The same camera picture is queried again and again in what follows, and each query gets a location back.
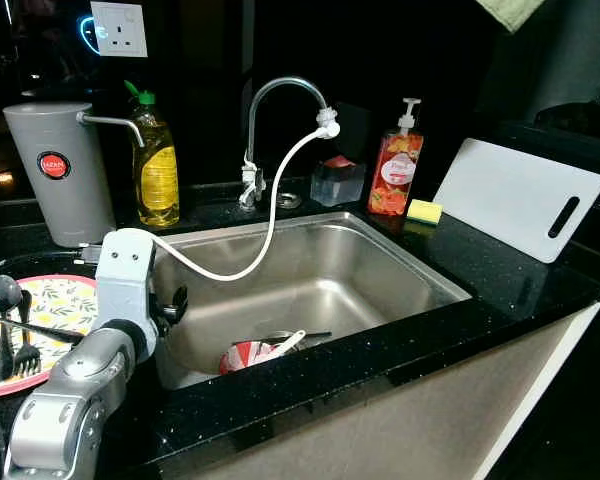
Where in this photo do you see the white ladle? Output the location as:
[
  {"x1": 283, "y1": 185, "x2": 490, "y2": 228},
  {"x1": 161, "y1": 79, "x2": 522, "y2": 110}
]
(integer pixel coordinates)
[{"x1": 263, "y1": 329, "x2": 308, "y2": 359}]

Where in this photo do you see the red and white bowl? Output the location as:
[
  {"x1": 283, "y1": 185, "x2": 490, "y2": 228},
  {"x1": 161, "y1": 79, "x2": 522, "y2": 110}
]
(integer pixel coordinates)
[{"x1": 218, "y1": 340, "x2": 281, "y2": 377}]

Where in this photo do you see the floral plate with pink rim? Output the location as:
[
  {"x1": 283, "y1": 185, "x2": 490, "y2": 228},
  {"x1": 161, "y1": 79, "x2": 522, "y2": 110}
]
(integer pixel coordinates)
[{"x1": 0, "y1": 275, "x2": 101, "y2": 399}]

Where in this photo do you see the long black utensil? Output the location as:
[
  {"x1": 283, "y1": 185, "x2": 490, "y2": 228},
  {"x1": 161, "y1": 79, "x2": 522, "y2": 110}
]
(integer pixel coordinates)
[{"x1": 0, "y1": 300, "x2": 89, "y2": 347}]

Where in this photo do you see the yellow dish liquid bottle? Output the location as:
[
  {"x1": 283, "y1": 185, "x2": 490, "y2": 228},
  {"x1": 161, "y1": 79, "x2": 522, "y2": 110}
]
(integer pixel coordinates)
[{"x1": 125, "y1": 80, "x2": 181, "y2": 229}]

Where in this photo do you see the black fork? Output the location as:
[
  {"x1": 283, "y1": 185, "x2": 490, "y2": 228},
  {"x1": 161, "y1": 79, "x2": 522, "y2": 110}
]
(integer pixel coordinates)
[{"x1": 15, "y1": 290, "x2": 43, "y2": 379}]

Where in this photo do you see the chrome gooseneck faucet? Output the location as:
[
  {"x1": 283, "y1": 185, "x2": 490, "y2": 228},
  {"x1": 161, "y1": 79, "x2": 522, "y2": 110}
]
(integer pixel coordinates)
[{"x1": 238, "y1": 77, "x2": 336, "y2": 211}]

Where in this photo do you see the grey water filter canister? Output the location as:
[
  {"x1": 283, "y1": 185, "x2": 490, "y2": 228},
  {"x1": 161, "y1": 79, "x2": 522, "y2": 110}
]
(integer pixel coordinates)
[{"x1": 2, "y1": 102, "x2": 146, "y2": 248}]

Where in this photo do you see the stainless steel sink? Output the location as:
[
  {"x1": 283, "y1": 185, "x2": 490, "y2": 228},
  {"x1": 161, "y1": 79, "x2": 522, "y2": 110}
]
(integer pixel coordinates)
[{"x1": 150, "y1": 212, "x2": 473, "y2": 391}]

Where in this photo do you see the clear container with red sponge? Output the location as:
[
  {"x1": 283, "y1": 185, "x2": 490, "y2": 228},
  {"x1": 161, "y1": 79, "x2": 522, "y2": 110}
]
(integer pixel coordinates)
[{"x1": 310, "y1": 155, "x2": 367, "y2": 208}]

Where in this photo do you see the white faucet diverter adapter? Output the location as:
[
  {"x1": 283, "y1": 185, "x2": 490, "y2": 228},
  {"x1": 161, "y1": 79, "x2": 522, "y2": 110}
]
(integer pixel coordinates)
[{"x1": 315, "y1": 107, "x2": 342, "y2": 141}]

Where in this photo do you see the orange hand soap pump bottle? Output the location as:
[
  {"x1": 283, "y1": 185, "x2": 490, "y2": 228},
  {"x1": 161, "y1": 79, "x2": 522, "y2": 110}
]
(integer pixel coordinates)
[{"x1": 367, "y1": 98, "x2": 425, "y2": 217}]

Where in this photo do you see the yellow sponge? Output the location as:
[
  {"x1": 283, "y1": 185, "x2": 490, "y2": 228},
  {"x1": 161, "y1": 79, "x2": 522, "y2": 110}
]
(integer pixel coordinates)
[{"x1": 406, "y1": 199, "x2": 444, "y2": 225}]

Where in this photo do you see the white cutting board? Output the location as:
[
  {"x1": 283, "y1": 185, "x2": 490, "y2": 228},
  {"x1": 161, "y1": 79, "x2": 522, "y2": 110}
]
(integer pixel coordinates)
[{"x1": 433, "y1": 138, "x2": 600, "y2": 264}]

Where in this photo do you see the green cloth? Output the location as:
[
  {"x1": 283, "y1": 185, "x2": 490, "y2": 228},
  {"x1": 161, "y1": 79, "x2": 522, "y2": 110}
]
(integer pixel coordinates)
[{"x1": 475, "y1": 0, "x2": 546, "y2": 34}]

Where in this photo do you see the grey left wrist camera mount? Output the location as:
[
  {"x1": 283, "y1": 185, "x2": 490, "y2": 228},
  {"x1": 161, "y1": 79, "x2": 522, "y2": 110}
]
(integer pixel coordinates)
[{"x1": 93, "y1": 228, "x2": 159, "y2": 336}]

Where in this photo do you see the white flexible hose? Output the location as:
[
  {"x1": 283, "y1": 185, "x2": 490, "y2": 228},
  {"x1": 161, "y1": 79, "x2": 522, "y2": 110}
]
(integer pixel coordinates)
[{"x1": 145, "y1": 125, "x2": 331, "y2": 283}]

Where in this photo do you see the white wall socket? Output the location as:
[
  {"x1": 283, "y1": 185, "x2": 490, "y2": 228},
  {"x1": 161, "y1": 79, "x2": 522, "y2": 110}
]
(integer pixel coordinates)
[{"x1": 90, "y1": 2, "x2": 148, "y2": 58}]

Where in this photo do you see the blue glowing ring light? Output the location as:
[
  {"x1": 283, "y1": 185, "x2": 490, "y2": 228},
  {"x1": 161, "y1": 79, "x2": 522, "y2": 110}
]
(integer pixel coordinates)
[{"x1": 78, "y1": 15, "x2": 101, "y2": 53}]

